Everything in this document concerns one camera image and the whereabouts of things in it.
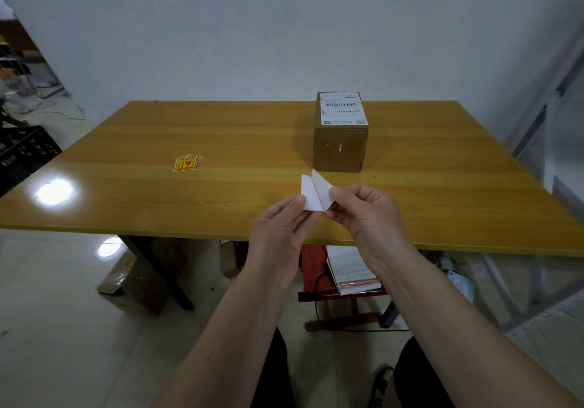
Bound person's left hand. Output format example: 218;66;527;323
246;193;322;285

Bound person's right hand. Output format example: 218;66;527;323
324;185;419;278

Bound white sticker backing paper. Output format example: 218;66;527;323
311;169;336;213

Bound brown cardboard box white label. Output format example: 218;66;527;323
313;91;369;174

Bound pile of yellow red stickers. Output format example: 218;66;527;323
172;154;204;173

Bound person's left forearm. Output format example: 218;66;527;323
153;268;297;408

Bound person's right forearm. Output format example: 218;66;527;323
378;247;584;408

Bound small open cardboard carton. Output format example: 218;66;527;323
220;240;242;278

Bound person's black trousers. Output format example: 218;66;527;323
251;328;455;408

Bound taped brown cardboard carton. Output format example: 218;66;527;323
96;238;187;316

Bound person's black sandal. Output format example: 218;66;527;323
367;365;395;408

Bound red wooden stool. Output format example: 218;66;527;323
297;244;389;333

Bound white notebook red edge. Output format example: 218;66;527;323
325;246;382;296

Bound white plastic bag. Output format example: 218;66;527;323
439;256;476;303

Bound wooden table black legs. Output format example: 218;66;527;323
0;99;584;329

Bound white metal shelf rack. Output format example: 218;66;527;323
497;24;584;331

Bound black plastic crate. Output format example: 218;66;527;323
0;125;63;197

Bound black cable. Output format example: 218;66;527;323
313;273;411;334

